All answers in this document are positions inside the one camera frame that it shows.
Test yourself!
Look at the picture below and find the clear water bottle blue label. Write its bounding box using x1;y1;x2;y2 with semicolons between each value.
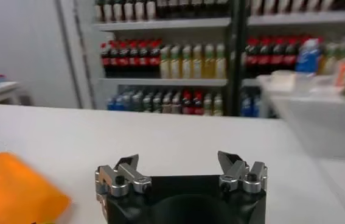
293;38;322;95

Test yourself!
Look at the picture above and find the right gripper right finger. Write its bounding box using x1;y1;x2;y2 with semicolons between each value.
217;151;268;194

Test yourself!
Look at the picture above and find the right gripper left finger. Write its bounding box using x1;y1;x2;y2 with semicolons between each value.
94;154;153;198

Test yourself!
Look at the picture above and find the orange box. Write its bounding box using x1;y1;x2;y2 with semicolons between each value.
335;57;345;88

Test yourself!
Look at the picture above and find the small green water bottle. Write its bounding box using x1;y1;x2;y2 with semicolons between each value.
124;93;133;112
133;93;143;113

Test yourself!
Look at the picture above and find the small cola bottle red cap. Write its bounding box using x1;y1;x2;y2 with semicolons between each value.
182;90;193;116
192;90;204;116

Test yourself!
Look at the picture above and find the metal drinks shelf rack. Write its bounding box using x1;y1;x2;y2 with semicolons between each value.
231;0;345;118
71;0;246;118

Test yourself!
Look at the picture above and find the orange t-shirt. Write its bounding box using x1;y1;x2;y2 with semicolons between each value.
0;152;72;224

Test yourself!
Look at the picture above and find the small yellow tea bottle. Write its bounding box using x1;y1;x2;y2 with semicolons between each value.
203;94;213;116
212;93;224;117

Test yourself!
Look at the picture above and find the small dark tea bottle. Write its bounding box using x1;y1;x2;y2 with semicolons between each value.
153;93;163;114
162;93;173;114
142;94;153;113
172;92;182;115

